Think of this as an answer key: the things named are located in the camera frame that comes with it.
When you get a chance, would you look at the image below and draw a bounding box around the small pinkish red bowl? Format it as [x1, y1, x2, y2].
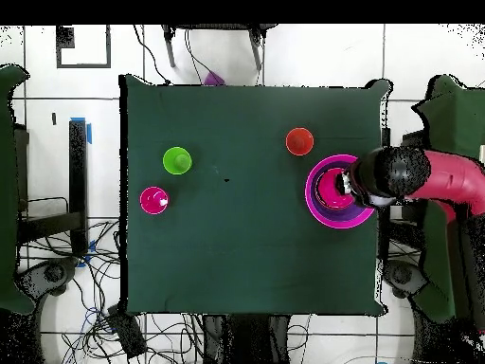
[315, 167, 358, 210]

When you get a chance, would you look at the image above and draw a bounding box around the large pink bowl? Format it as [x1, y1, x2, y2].
[304, 153, 377, 230]

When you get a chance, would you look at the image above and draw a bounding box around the orange cup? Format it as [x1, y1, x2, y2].
[284, 127, 315, 157]

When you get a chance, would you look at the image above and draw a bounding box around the black metal stand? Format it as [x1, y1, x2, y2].
[16, 117, 93, 257]
[389, 128, 431, 247]

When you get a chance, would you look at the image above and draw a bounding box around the green cloth covered table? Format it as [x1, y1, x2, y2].
[0, 64, 36, 316]
[411, 74, 485, 323]

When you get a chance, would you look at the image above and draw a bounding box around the dark green tablecloth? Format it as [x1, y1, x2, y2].
[118, 73, 391, 316]

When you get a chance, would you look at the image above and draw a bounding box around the small purple object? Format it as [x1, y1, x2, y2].
[203, 70, 225, 87]

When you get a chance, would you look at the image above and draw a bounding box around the green cup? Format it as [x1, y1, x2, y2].
[162, 146, 193, 176]

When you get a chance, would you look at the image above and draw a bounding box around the pinkish red cup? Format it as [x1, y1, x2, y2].
[138, 186, 171, 216]

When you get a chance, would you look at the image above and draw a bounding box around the black power brick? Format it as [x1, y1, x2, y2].
[106, 304, 148, 360]

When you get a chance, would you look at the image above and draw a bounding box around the dark grey pedestal leg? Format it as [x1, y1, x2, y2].
[382, 259, 429, 300]
[16, 256, 80, 299]

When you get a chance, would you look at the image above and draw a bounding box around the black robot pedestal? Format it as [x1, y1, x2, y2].
[201, 314, 293, 364]

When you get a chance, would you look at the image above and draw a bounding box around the black camera tripod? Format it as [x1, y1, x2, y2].
[161, 24, 278, 71]

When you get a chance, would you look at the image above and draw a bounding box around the tangle of cables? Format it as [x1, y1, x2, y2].
[16, 217, 206, 364]

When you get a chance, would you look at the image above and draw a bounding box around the black square frame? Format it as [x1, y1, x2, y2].
[55, 24, 112, 70]

